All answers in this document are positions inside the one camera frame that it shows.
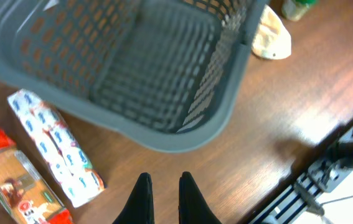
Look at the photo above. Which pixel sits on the green lid jar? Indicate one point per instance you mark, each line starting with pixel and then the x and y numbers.
pixel 294 10

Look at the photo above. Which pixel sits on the black aluminium rail frame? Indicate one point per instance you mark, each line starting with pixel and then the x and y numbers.
pixel 300 195

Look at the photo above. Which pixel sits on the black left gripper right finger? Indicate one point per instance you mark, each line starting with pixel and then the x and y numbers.
pixel 193 208

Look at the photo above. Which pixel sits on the crumpled beige paper bag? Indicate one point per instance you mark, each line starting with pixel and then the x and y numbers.
pixel 272 40

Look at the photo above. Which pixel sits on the white tissue multipack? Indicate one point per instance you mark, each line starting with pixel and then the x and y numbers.
pixel 69 165

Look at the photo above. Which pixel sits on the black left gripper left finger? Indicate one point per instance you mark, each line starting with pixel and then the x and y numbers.
pixel 139 208

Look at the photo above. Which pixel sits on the orange biscuit packet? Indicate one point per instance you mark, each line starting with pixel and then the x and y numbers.
pixel 24 194

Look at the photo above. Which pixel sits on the grey plastic basket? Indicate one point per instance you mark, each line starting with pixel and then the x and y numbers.
pixel 166 74

